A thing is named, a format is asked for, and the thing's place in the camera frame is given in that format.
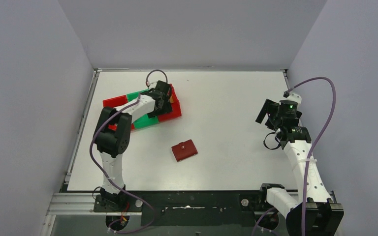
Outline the red plastic bin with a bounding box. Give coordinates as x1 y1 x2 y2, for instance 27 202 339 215
102 95 135 131
157 84 182 123

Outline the green plastic bin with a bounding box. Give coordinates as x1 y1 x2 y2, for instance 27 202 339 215
125 89 159 130

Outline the red leather card holder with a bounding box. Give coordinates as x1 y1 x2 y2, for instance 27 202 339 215
171 139 198 162

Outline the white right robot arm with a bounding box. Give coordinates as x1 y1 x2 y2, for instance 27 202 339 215
255 99 344 236

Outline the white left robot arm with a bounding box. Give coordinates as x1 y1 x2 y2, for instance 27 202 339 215
89 81 173 210

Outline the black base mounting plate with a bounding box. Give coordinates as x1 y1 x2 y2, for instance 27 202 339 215
93 190 271 227

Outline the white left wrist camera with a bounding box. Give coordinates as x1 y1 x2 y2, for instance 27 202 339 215
146 81 157 89

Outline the aluminium table edge rail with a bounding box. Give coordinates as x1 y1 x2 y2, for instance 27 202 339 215
63 68 100 184

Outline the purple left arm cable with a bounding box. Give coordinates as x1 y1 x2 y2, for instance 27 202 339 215
89 69 169 235

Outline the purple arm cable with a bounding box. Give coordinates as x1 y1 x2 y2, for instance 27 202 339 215
251 77 337 236
89 69 169 235

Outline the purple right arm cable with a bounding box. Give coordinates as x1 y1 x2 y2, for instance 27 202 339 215
251 77 337 236

